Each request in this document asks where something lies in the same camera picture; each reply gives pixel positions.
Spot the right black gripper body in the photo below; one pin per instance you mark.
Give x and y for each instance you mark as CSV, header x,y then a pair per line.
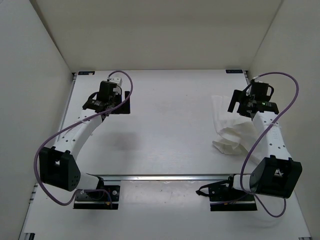
x,y
249,100

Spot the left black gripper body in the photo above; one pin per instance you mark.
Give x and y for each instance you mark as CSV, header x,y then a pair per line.
x,y
117,97

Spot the white pleated skirt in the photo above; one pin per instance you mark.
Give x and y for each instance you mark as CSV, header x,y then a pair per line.
x,y
236,134

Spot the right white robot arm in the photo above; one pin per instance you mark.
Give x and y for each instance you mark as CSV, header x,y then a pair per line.
x,y
277,174

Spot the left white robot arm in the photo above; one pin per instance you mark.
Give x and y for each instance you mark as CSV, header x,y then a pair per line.
x,y
57,165

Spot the right blue table label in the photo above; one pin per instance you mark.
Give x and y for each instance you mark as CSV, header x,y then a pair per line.
x,y
234,71

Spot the blue table label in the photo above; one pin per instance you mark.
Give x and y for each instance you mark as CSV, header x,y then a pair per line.
x,y
234,71
85,73

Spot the left blue table label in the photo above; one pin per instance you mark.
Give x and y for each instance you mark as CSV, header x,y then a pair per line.
x,y
85,73

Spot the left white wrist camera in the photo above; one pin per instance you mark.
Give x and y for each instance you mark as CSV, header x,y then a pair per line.
x,y
116,80

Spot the aluminium table rail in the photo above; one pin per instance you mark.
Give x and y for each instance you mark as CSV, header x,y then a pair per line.
x,y
167,178

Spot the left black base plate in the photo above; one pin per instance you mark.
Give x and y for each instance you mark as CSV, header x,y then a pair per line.
x,y
99,200

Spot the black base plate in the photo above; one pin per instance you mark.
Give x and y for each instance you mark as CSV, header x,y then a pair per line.
x,y
99,200
224,198

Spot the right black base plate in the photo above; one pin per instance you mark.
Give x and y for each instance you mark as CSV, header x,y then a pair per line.
x,y
224,198

